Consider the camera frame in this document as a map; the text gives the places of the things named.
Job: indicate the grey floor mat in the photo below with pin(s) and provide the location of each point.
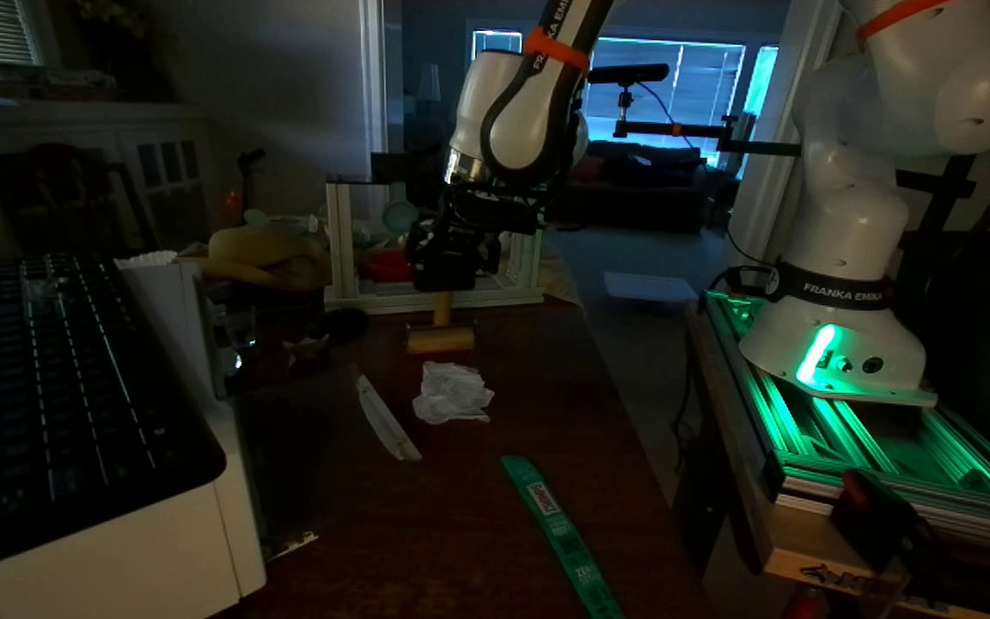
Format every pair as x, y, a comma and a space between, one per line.
650, 287

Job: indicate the red round object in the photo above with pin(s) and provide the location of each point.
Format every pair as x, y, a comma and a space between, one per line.
388, 265

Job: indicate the green flat packet strip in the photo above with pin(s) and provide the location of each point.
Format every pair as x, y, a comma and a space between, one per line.
564, 539

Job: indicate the black stereo camera bar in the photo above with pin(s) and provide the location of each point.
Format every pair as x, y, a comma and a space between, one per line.
629, 72

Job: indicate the dark sofa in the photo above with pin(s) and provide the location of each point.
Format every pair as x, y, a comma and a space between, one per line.
634, 190

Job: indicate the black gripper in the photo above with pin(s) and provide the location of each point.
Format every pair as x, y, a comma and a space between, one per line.
456, 226

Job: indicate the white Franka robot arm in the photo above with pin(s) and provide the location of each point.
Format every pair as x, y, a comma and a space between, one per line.
861, 208

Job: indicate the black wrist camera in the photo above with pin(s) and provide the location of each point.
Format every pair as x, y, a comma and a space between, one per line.
517, 212

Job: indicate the crumpled white tissue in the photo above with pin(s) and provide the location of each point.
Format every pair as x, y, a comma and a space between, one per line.
452, 392

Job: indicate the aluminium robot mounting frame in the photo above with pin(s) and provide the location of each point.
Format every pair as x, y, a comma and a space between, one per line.
861, 447

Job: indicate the white toaster oven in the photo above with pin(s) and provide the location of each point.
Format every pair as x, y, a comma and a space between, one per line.
60, 457

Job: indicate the white glass-door cabinet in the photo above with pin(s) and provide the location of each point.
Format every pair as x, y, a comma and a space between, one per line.
164, 174

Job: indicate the black camera stand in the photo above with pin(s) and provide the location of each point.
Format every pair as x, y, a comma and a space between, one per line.
678, 127

